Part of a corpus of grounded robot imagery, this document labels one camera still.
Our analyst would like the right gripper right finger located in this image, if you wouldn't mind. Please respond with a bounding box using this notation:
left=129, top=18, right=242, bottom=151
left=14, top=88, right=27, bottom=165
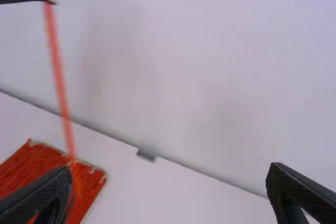
left=265, top=162, right=336, bottom=224

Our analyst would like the orange cable tie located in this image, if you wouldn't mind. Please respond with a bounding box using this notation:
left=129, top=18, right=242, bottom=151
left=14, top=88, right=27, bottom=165
left=43, top=0, right=79, bottom=168

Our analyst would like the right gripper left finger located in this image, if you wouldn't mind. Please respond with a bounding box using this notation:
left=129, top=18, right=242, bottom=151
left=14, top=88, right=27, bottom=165
left=0, top=165, right=74, bottom=224

